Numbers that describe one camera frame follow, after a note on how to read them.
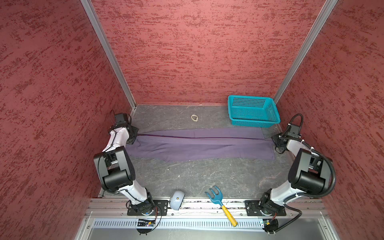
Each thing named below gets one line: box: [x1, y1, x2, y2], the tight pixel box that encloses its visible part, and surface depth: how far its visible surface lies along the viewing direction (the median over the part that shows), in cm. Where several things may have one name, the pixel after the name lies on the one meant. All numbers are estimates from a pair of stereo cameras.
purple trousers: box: [125, 127, 276, 162], surface depth 96 cm
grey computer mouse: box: [169, 190, 186, 211], surface depth 71 cm
